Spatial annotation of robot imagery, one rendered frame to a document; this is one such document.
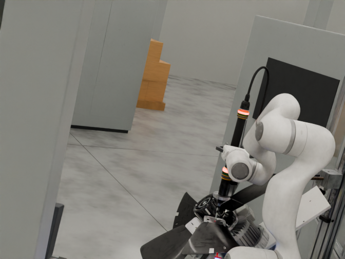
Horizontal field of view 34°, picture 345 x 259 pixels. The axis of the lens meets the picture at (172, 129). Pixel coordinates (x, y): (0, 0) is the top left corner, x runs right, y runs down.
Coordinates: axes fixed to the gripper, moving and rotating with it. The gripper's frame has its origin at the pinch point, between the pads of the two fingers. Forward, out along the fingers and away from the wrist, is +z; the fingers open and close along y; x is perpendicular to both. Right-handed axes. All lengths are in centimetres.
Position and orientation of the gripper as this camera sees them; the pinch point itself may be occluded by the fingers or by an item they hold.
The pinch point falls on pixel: (233, 148)
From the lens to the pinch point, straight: 226.6
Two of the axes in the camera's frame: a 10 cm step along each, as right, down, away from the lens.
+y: 9.7, 2.3, 0.1
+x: 2.2, -9.5, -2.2
